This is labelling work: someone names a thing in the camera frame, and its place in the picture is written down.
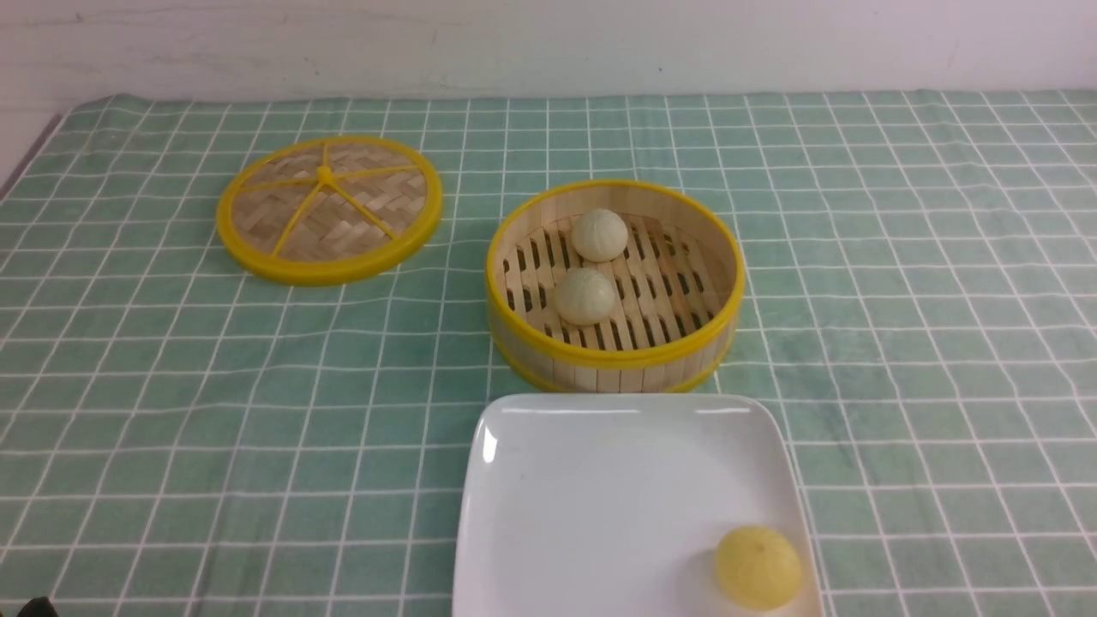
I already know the white steamed bun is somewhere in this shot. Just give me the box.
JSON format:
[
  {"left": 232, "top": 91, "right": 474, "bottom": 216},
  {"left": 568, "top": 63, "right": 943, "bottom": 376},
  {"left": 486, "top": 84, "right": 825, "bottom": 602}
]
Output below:
[
  {"left": 552, "top": 268, "right": 619, "bottom": 326},
  {"left": 572, "top": 207, "right": 627, "bottom": 263}
]

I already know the white square plate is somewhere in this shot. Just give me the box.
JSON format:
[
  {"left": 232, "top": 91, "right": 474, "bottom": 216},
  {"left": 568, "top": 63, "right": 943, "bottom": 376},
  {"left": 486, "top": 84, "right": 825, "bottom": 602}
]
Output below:
[{"left": 451, "top": 393, "right": 825, "bottom": 616}]

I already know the yellow steamed bun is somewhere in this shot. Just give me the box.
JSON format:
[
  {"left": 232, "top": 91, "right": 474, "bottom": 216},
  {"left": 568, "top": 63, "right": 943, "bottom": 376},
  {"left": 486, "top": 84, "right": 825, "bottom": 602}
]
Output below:
[{"left": 712, "top": 524, "right": 803, "bottom": 612}]

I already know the yellow bamboo steamer basket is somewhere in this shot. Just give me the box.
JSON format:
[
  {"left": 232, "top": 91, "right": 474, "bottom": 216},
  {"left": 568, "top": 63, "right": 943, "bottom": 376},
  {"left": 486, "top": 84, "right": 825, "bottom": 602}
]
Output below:
[{"left": 485, "top": 179, "right": 746, "bottom": 393}]

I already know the yellow bamboo steamer lid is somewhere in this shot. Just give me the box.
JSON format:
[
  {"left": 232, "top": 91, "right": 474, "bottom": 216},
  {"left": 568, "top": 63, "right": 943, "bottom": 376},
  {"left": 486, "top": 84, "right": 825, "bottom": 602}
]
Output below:
[{"left": 215, "top": 135, "right": 443, "bottom": 287}]

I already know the green checkered tablecloth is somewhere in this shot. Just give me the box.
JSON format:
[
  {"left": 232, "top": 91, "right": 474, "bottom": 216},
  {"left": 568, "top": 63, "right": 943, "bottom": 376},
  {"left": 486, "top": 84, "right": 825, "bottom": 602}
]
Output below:
[{"left": 1, "top": 91, "right": 1096, "bottom": 616}]

